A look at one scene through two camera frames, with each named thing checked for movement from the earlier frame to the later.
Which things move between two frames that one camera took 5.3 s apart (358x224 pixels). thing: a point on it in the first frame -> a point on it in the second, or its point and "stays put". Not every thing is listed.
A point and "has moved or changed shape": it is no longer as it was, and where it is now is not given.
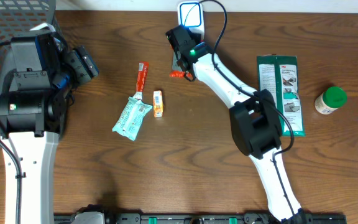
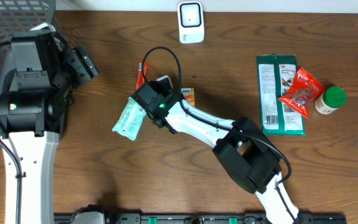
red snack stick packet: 143,70 stays put
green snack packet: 282,75 stays put
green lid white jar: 332,99 stays put
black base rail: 238,218 stays put
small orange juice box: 158,104 has moved or changed shape
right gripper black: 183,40 -> 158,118
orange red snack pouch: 179,74 -> 306,88
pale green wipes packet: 130,119 stays put
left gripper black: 81,63 stays put
